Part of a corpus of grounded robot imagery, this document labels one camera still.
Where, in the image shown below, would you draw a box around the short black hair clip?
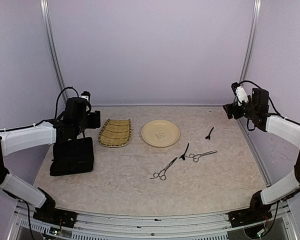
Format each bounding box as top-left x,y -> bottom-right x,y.
205,127 -> 214,140

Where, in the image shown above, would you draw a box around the black zip tool case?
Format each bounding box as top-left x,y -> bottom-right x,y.
49,137 -> 95,177

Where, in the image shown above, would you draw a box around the long black hair clip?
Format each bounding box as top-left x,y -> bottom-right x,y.
179,143 -> 190,161

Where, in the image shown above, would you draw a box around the straight silver scissors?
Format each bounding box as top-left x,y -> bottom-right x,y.
151,157 -> 178,181

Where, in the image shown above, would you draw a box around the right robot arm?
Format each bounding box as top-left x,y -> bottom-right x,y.
223,82 -> 300,222

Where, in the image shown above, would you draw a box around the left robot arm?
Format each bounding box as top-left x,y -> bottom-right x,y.
0,91 -> 101,223

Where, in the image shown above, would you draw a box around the woven bamboo tray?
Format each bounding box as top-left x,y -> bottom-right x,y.
98,119 -> 132,148

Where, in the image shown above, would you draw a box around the thinning silver scissors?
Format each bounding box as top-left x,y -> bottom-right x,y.
185,150 -> 217,163

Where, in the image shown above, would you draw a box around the cream round plate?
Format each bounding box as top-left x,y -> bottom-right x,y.
141,120 -> 180,148

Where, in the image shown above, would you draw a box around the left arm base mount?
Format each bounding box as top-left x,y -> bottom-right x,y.
33,208 -> 77,229

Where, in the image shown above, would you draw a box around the right aluminium frame post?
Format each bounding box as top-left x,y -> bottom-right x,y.
239,0 -> 262,83

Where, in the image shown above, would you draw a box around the aluminium frame post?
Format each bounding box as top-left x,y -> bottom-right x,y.
40,0 -> 65,90
239,0 -> 262,83

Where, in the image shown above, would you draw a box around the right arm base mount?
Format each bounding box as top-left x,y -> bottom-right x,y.
228,208 -> 273,228

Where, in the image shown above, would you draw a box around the aluminium front rail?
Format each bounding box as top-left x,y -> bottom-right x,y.
5,202 -> 300,240

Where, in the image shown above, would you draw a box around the left aluminium frame post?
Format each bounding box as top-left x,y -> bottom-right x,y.
40,0 -> 65,90

